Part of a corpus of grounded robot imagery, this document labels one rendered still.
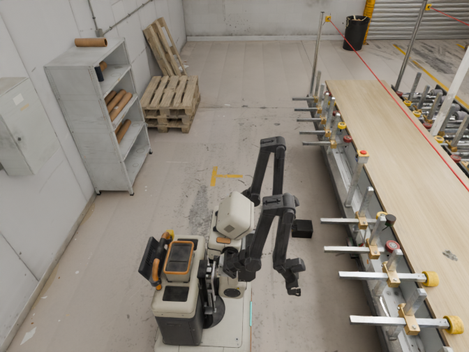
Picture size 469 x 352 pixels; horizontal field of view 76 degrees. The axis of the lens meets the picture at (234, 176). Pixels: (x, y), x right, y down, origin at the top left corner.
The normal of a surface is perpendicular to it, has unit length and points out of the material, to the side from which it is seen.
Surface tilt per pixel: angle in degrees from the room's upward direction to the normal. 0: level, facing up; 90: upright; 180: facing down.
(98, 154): 90
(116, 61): 90
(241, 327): 0
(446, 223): 0
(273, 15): 90
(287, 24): 90
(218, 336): 0
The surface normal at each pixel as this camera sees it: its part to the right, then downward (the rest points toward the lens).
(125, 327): -0.02, -0.77
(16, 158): -0.05, 0.64
